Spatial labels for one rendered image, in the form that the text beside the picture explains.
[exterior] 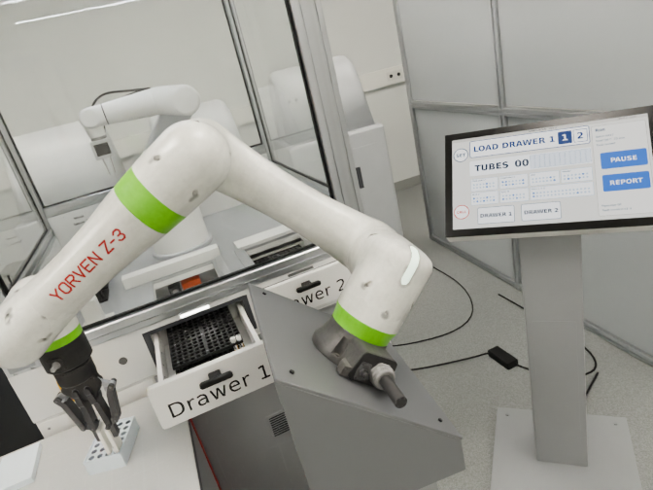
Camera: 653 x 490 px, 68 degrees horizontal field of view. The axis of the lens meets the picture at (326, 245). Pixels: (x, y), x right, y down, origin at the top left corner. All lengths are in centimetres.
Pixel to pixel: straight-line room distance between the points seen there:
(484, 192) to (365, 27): 360
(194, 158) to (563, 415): 145
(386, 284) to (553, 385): 99
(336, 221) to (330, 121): 43
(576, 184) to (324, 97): 69
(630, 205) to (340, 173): 73
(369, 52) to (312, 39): 352
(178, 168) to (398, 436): 56
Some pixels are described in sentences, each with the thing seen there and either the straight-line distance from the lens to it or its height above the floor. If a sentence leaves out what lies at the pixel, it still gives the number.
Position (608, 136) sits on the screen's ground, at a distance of 144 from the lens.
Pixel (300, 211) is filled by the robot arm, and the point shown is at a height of 122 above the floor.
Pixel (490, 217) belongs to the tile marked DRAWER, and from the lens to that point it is 137.
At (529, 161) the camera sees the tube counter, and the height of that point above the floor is 111.
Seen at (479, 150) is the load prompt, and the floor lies 115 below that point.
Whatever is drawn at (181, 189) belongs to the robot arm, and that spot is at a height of 136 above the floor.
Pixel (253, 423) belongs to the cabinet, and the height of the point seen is 51.
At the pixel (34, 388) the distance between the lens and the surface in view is 147.
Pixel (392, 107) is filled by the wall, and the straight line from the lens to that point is 494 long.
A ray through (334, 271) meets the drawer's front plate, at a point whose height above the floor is 91.
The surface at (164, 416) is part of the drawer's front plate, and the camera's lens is 119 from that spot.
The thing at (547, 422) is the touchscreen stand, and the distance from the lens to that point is 186.
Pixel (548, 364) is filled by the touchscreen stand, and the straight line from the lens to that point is 170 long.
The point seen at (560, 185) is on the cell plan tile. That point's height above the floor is 105.
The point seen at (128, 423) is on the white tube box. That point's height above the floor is 80.
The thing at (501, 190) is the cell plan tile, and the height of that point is 106.
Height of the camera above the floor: 151
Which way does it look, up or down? 22 degrees down
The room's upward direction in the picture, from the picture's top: 14 degrees counter-clockwise
